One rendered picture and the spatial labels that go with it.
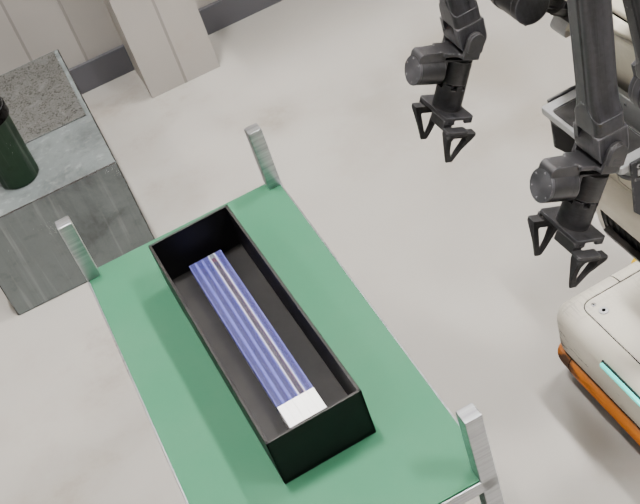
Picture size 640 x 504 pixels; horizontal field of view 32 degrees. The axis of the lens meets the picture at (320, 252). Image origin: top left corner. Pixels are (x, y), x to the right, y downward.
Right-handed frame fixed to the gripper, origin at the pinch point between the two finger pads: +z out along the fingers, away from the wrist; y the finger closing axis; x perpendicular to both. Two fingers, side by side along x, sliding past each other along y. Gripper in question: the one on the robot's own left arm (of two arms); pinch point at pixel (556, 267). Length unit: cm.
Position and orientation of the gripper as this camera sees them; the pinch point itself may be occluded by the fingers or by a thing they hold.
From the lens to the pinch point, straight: 197.1
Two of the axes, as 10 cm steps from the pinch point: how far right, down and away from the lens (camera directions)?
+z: -1.9, 8.2, 5.4
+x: 8.6, -1.3, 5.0
